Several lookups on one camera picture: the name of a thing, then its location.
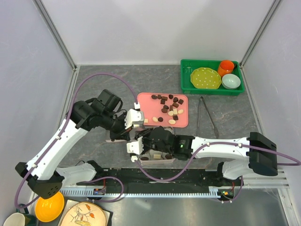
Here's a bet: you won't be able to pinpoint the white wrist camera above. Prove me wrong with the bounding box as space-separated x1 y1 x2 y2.
127 137 143 162
125 109 144 129

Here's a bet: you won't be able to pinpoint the pink square chocolate tin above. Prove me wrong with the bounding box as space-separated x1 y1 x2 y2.
139 127 174 164

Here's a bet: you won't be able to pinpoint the pink chocolate tray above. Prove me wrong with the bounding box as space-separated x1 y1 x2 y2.
137 92 189 128

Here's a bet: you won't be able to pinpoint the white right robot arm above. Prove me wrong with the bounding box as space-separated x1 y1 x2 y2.
127 127 278 186

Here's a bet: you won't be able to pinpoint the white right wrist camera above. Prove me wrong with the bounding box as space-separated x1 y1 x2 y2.
127 137 143 162

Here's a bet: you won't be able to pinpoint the yellow-green dotted plate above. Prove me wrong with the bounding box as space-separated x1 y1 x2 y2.
190 67 222 89

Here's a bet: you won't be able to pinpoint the silver tin lid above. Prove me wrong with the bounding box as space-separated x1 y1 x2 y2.
105 129 131 143

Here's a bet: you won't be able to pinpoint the yellow bowl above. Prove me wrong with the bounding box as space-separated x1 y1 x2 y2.
35 192 64 223

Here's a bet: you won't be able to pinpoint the green plastic bin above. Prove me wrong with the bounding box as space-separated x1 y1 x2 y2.
180 59 245 96

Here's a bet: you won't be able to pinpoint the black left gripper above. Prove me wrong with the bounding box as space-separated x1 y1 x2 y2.
100 111 134 142

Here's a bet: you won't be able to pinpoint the orange cup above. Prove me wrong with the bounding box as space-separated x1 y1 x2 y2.
217 60 235 77

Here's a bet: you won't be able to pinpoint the pale green bowl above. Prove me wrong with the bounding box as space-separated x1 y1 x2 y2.
222 73 241 89

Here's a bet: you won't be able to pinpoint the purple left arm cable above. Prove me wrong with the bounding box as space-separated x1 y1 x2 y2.
14 73 141 210

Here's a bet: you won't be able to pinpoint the white mug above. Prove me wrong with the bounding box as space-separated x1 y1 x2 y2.
3 213 26 226

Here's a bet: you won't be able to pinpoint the metal tongs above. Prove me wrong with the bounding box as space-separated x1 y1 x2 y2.
197 96 219 139

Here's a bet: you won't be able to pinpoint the decorated bird plate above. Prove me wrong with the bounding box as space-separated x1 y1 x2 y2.
60 202 107 226

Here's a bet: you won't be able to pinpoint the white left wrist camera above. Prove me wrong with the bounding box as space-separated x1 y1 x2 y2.
125 109 144 129

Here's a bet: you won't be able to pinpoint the dark green mug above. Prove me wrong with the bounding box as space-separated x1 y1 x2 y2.
16 204 37 226

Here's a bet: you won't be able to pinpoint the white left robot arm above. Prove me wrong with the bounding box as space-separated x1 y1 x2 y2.
16 89 139 199

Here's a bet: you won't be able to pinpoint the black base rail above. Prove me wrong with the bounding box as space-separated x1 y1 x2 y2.
76 167 243 196

